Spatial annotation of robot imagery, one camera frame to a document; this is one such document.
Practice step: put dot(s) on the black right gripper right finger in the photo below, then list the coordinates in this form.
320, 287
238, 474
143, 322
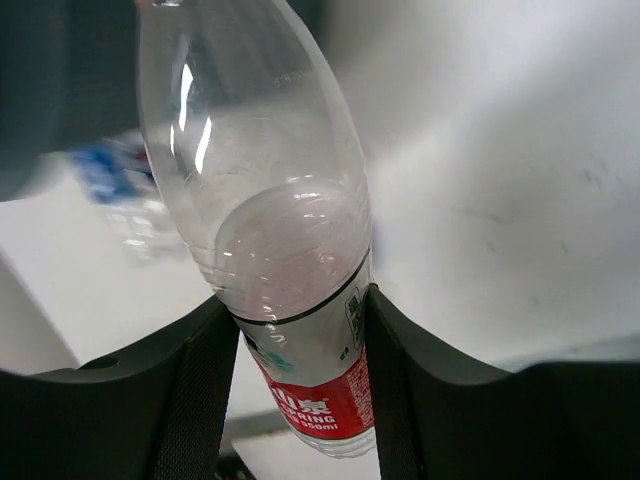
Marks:
442, 414

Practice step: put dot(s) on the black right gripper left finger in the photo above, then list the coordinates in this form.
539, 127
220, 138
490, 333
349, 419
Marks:
152, 410

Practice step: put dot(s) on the blue label bottle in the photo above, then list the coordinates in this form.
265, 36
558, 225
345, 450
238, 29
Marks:
115, 175

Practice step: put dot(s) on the red label water bottle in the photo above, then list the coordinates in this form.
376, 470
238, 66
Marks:
255, 155

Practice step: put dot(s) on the teal plastic bin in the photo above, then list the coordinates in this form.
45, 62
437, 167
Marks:
76, 71

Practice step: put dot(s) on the aluminium table rail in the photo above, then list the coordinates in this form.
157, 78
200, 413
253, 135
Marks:
250, 426

